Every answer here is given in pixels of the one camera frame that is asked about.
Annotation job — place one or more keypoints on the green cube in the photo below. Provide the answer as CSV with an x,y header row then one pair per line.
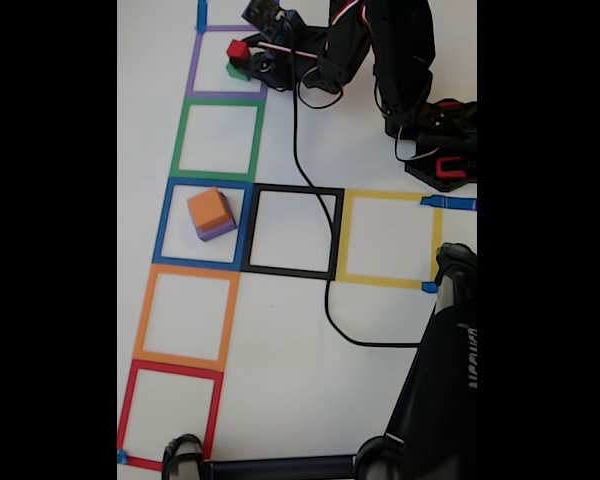
x,y
237,74

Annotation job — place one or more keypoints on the small red cube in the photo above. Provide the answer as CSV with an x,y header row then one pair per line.
x,y
237,50

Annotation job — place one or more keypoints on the orange cube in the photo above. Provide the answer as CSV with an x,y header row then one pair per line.
x,y
207,207

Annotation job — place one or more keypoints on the purple square block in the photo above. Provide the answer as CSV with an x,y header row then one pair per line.
x,y
217,232

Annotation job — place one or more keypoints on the twisted blue tape strip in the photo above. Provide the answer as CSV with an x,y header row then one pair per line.
x,y
202,15

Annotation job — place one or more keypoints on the long blue tape strip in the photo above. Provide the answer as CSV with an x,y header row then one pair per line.
x,y
455,203

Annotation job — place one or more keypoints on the small blue tape piece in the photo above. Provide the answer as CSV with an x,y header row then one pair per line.
x,y
429,287
122,456

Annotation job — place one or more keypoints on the black tripod stand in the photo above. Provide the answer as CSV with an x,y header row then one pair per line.
x,y
430,400

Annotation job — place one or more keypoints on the red square frame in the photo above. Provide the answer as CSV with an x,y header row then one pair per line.
x,y
125,415

